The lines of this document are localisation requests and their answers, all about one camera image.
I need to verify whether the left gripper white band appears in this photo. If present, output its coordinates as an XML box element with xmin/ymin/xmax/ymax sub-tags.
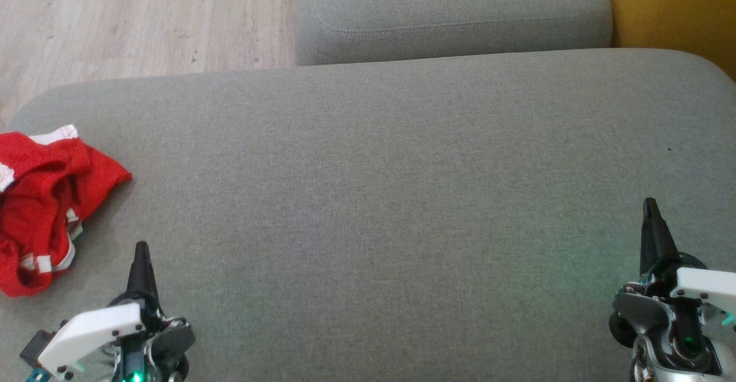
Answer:
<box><xmin>20</xmin><ymin>241</ymin><xmax>196</xmax><ymax>382</ymax></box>

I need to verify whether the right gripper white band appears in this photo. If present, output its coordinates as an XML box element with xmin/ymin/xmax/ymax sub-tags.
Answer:
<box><xmin>609</xmin><ymin>197</ymin><xmax>736</xmax><ymax>372</ymax></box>

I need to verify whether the red basketball jersey white trim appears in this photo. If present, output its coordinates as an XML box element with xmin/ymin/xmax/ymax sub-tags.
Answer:
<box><xmin>0</xmin><ymin>124</ymin><xmax>133</xmax><ymax>298</ymax></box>

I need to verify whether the large grey sofa seat cushion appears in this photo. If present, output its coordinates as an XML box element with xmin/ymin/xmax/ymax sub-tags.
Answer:
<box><xmin>0</xmin><ymin>48</ymin><xmax>736</xmax><ymax>382</ymax></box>

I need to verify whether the small grey sofa cushion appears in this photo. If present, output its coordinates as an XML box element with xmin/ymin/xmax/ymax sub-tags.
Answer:
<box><xmin>293</xmin><ymin>0</ymin><xmax>614</xmax><ymax>67</ymax></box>

